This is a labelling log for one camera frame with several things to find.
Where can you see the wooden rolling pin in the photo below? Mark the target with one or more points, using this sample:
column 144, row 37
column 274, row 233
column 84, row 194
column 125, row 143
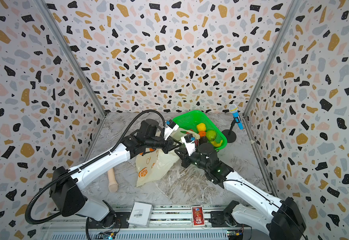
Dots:
column 113, row 184

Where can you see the cream plastic bag orange print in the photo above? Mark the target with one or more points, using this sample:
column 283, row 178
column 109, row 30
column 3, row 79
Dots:
column 153, row 166

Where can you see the light green toy apple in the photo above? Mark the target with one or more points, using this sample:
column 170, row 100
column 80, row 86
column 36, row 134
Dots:
column 211, row 135

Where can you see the orange toy fruit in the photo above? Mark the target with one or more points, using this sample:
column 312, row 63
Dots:
column 202, row 134

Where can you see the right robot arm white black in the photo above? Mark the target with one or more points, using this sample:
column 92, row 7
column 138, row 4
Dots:
column 279, row 219

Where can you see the yellow toy fruit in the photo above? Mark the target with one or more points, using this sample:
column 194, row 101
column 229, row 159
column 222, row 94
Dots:
column 201, row 127

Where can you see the dark avocado toy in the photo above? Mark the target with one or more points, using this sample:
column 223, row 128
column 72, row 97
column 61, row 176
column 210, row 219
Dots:
column 203, row 140

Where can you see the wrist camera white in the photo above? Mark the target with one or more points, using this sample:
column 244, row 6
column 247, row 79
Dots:
column 189, row 142
column 169, row 128

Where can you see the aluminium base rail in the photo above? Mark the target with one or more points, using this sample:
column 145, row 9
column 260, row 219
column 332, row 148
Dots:
column 166, row 223

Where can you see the blue toy microphone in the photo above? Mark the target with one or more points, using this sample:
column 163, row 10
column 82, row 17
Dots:
column 233, row 110

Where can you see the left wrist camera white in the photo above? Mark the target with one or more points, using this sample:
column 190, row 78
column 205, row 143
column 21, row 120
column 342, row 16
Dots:
column 169, row 128

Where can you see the black microphone stand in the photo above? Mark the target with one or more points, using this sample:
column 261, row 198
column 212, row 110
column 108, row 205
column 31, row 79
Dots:
column 229, row 133

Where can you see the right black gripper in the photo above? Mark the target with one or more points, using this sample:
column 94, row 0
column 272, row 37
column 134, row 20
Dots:
column 185, row 153

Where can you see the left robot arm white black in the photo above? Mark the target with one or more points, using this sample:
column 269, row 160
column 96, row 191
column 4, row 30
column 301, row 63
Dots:
column 67, row 194

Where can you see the white cardboard box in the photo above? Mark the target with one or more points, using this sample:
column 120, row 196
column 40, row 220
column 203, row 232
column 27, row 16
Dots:
column 140, row 215

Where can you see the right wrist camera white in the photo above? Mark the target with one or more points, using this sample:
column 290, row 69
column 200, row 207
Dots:
column 189, row 142

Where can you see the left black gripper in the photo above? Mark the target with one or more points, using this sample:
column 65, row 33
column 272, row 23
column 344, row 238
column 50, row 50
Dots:
column 169, row 144

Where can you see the yellow toy banana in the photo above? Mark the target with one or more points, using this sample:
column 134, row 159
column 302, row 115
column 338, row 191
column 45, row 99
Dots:
column 217, row 144

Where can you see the red card pack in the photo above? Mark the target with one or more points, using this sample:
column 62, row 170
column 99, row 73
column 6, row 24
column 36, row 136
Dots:
column 197, row 216

